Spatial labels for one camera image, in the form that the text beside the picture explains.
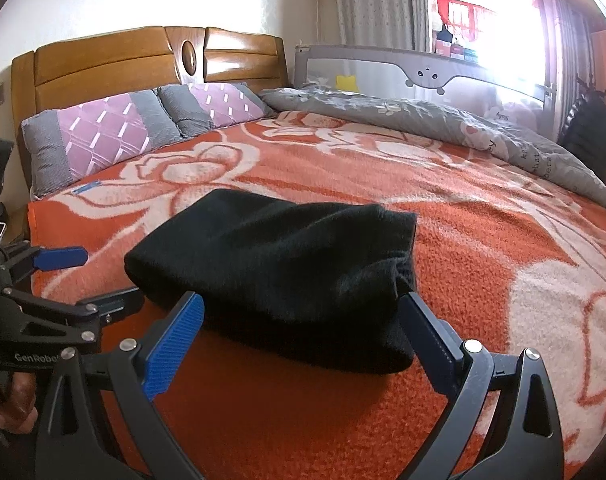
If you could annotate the grey curtain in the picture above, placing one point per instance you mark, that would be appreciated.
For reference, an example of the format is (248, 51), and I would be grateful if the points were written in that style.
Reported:
(394, 24)

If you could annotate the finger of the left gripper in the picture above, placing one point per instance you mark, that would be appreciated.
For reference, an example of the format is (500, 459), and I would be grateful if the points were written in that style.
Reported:
(59, 258)
(115, 306)

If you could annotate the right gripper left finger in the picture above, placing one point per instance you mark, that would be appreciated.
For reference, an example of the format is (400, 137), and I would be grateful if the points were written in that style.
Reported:
(68, 441)

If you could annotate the black jacket hanging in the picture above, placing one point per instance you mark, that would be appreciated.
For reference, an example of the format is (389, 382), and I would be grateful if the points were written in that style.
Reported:
(584, 131)

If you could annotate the person's left hand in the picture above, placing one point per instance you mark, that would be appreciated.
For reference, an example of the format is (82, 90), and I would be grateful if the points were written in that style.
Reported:
(18, 412)

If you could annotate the grey floral quilt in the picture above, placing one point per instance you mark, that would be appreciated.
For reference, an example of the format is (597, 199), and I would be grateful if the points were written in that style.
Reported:
(519, 146)

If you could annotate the orange floral blanket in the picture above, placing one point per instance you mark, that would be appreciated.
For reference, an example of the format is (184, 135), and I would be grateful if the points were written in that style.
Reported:
(505, 257)

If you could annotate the yellow toy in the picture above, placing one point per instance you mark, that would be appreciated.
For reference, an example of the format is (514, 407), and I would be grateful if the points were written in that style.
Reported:
(347, 83)

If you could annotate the wooden headboard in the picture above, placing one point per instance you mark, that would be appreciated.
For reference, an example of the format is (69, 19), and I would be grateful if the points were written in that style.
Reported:
(74, 71)

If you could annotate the black pants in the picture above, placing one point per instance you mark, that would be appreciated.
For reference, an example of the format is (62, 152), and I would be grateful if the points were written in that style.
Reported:
(317, 283)

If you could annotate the pink grey pillow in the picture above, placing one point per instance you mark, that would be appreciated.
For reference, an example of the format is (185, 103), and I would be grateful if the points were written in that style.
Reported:
(200, 108)
(69, 144)

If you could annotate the pink grey pillow far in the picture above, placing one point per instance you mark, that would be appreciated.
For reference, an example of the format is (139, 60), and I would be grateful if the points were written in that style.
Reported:
(200, 108)

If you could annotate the grey bed guard rail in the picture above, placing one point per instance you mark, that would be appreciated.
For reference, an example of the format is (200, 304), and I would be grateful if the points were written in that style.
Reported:
(495, 92)

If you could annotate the pink grey pillow near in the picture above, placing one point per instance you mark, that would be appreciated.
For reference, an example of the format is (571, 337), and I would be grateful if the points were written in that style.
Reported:
(69, 144)

